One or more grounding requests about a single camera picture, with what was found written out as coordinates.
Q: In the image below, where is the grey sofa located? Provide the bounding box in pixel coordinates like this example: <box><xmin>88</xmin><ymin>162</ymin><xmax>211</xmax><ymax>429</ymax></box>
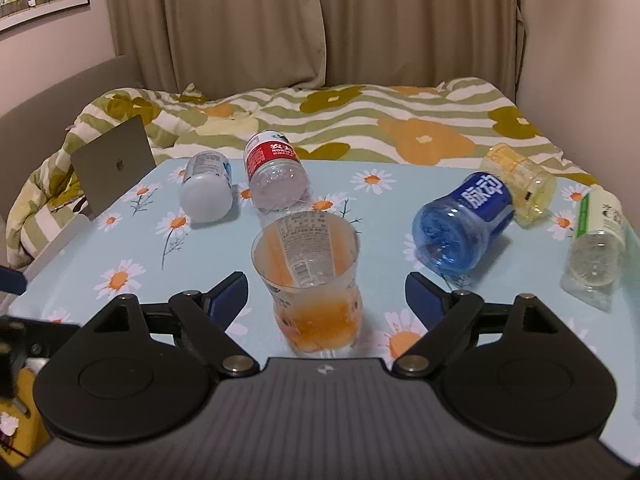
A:
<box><xmin>0</xmin><ymin>54</ymin><xmax>147</xmax><ymax>227</ymax></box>

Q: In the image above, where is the blue plastic bottle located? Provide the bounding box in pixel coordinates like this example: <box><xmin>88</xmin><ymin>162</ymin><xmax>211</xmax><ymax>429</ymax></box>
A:
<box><xmin>411</xmin><ymin>171</ymin><xmax>516</xmax><ymax>277</ymax></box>

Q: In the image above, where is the clear orange print plastic cup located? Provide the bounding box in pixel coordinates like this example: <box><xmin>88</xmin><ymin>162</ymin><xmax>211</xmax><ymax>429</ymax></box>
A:
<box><xmin>251</xmin><ymin>211</ymin><xmax>363</xmax><ymax>359</ymax></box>

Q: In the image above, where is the striped floral blanket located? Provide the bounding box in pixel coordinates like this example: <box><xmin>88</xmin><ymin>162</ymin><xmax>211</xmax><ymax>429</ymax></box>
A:
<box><xmin>7</xmin><ymin>78</ymin><xmax>596</xmax><ymax>267</ymax></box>

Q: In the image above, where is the daisy print blue tablecloth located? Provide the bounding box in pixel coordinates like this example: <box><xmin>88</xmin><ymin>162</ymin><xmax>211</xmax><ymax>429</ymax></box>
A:
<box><xmin>11</xmin><ymin>157</ymin><xmax>640</xmax><ymax>467</ymax></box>

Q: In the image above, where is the beige curtain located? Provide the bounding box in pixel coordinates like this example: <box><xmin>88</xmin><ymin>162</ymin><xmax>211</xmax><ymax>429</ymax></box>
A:
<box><xmin>102</xmin><ymin>0</ymin><xmax>526</xmax><ymax>102</ymax></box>

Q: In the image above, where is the clear bottle with red label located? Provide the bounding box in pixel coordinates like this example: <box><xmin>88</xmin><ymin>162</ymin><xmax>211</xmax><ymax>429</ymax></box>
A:
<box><xmin>243</xmin><ymin>130</ymin><xmax>312</xmax><ymax>214</ymax></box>

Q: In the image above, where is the clear bottle with green label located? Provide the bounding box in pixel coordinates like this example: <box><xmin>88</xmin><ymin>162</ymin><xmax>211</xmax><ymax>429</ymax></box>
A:
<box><xmin>560</xmin><ymin>187</ymin><xmax>629</xmax><ymax>312</ymax></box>

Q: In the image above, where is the yellow clear plastic jar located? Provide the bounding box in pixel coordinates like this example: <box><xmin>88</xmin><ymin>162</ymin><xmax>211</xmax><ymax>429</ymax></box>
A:
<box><xmin>480</xmin><ymin>143</ymin><xmax>558</xmax><ymax>228</ymax></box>

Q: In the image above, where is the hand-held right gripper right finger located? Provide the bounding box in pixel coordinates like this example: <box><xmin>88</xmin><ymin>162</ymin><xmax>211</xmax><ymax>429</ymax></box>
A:
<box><xmin>391</xmin><ymin>272</ymin><xmax>559</xmax><ymax>375</ymax></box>

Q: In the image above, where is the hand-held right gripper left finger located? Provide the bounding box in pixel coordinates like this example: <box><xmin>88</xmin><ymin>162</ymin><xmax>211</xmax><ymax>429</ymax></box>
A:
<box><xmin>84</xmin><ymin>271</ymin><xmax>254</xmax><ymax>377</ymax></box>

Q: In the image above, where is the grey laptop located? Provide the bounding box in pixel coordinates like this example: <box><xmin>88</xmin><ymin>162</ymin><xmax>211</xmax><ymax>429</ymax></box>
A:
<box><xmin>70</xmin><ymin>114</ymin><xmax>159</xmax><ymax>220</ymax></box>

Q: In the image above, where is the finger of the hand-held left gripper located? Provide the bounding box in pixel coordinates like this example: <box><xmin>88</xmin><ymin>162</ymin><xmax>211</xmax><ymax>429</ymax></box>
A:
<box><xmin>0</xmin><ymin>266</ymin><xmax>27</xmax><ymax>297</ymax></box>

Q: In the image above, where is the white plastic bottle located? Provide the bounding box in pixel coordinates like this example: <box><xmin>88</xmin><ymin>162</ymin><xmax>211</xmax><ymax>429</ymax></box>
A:
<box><xmin>180</xmin><ymin>151</ymin><xmax>235</xmax><ymax>224</ymax></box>

